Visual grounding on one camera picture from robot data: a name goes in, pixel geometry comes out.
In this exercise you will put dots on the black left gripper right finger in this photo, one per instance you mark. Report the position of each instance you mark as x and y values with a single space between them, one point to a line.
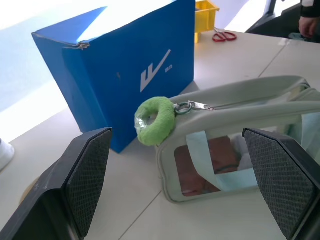
282 185

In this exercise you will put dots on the yellow plastic bin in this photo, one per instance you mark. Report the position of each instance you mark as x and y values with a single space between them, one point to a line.
204 17

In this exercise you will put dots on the white object at table edge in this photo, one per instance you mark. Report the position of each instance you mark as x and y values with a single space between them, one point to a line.
5 155

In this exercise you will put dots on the grey transparent zipper pouch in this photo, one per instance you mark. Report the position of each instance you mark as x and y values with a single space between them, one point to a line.
225 140

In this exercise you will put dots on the blue cardboard box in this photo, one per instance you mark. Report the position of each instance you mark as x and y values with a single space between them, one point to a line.
110 75

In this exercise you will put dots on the black chair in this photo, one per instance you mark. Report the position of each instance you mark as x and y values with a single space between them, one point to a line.
272 18

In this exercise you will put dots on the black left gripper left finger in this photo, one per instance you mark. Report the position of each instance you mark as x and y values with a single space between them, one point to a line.
62 190

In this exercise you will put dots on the person's bare hand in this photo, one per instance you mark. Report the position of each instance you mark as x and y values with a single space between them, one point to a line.
310 26

